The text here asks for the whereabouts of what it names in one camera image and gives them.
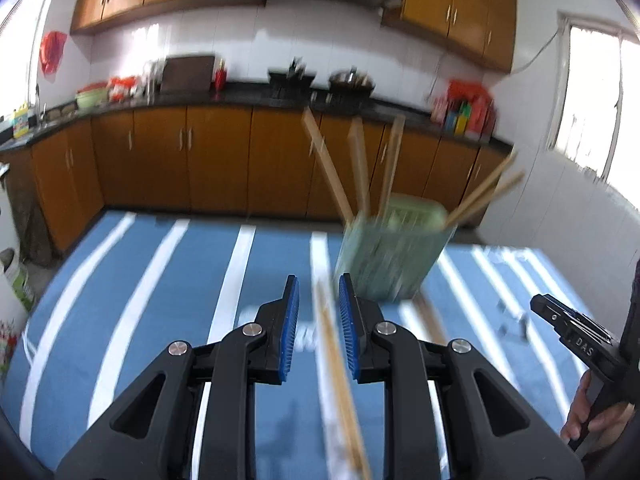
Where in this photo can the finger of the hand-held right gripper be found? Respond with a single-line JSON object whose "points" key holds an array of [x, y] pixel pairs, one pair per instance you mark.
{"points": [[550, 312]]}

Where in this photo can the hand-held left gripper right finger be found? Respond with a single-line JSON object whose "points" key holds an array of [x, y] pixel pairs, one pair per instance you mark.
{"points": [[347, 332]]}

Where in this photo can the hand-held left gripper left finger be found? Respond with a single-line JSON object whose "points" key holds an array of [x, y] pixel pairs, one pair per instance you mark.
{"points": [[290, 332]]}

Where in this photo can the wooden chopstick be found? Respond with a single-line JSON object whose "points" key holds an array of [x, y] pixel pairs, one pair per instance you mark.
{"points": [[391, 165], [327, 170], [340, 390], [432, 317], [482, 185], [359, 170], [490, 200]]}

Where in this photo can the green perforated chopstick holder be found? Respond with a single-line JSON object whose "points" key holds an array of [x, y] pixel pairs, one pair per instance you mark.
{"points": [[390, 255]]}

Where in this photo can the person's right hand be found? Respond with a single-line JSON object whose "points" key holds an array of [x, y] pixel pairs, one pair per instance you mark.
{"points": [[577, 415]]}

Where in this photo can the blue white striped tablecloth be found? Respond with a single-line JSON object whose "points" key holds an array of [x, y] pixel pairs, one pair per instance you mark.
{"points": [[150, 320]]}

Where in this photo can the wooden lower kitchen cabinets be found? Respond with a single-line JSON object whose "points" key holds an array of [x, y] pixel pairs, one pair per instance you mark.
{"points": [[215, 160]]}

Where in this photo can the large kitchen window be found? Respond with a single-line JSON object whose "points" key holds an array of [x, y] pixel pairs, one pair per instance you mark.
{"points": [[595, 105]]}

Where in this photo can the red bag over bottles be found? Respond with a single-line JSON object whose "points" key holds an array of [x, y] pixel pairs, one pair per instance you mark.
{"points": [[467, 89]]}

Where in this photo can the wok with lid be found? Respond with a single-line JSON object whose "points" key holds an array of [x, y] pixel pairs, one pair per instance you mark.
{"points": [[351, 81]]}

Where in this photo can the small red bottle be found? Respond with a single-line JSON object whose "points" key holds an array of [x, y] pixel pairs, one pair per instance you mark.
{"points": [[220, 77]]}

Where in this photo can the black kitchen countertop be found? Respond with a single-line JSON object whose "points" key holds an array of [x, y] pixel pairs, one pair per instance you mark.
{"points": [[150, 99]]}

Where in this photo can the dark wooden cutting board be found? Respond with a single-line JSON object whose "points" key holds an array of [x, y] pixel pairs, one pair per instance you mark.
{"points": [[187, 74]]}

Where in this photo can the white printed container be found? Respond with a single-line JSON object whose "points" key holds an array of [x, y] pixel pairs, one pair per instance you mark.
{"points": [[12, 260]]}

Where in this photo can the glass jar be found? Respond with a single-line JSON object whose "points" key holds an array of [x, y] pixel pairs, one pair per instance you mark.
{"points": [[152, 79]]}

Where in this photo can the red bag with food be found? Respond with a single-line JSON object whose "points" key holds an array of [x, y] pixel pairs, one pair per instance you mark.
{"points": [[124, 87]]}

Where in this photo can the green basin with red lid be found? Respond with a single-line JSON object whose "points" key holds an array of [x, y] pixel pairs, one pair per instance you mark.
{"points": [[92, 97]]}

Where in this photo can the metal faucet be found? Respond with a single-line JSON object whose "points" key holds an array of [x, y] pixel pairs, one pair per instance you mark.
{"points": [[41, 107]]}

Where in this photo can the yellow detergent bottle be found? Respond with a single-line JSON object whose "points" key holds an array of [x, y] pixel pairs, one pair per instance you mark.
{"points": [[21, 122]]}

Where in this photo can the hanging red plastic bag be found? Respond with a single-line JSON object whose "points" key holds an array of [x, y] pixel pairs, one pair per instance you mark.
{"points": [[53, 52]]}

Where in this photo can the small kitchen window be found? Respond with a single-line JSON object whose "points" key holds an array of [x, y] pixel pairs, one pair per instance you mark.
{"points": [[27, 25]]}

